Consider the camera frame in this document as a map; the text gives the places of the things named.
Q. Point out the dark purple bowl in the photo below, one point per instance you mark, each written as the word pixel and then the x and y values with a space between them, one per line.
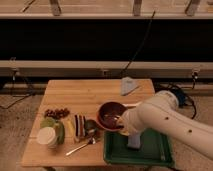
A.
pixel 110 115

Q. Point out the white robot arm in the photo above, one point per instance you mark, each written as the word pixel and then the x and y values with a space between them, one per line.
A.
pixel 159 112

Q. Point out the grey folded cloth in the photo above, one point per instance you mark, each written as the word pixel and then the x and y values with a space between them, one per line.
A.
pixel 128 85

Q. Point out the green plastic tray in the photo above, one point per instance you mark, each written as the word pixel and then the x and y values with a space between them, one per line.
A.
pixel 155 149

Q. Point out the green cucumber toy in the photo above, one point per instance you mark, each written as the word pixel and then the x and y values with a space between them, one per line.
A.
pixel 60 132

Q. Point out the wooden table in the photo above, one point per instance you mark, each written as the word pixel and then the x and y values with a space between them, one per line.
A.
pixel 80 97

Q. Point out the blue power adapter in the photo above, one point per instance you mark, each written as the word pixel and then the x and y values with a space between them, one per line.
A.
pixel 181 97

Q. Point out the white handled brush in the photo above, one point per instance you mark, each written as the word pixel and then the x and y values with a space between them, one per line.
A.
pixel 132 105

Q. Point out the green pear toy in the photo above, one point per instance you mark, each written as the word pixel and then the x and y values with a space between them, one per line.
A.
pixel 47 122

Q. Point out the white lidded cup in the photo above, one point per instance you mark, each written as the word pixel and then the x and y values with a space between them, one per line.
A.
pixel 47 136

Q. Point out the metal spoon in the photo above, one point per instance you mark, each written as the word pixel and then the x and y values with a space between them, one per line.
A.
pixel 90 142

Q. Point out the bunch of dark grapes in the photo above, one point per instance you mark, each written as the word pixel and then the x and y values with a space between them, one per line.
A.
pixel 57 113

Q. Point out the yellow banana toy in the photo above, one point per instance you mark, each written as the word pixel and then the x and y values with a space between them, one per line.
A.
pixel 70 127

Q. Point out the grey sponge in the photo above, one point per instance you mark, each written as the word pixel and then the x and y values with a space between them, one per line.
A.
pixel 134 141

